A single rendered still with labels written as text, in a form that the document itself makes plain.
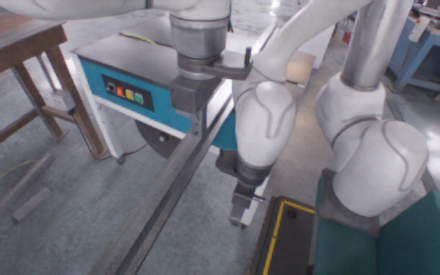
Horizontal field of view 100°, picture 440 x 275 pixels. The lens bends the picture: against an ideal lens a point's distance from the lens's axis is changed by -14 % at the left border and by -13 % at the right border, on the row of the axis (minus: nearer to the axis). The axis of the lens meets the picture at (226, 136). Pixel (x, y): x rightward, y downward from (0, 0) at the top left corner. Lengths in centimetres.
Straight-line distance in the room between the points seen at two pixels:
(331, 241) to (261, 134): 37
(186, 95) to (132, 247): 25
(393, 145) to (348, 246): 28
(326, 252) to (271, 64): 47
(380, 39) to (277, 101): 29
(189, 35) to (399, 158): 45
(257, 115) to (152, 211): 23
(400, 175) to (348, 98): 22
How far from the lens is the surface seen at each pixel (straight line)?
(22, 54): 115
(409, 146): 53
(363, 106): 62
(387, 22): 55
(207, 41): 33
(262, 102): 35
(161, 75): 75
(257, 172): 46
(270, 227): 87
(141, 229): 37
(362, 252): 67
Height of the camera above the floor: 110
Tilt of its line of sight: 45 degrees down
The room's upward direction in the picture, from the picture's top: 7 degrees clockwise
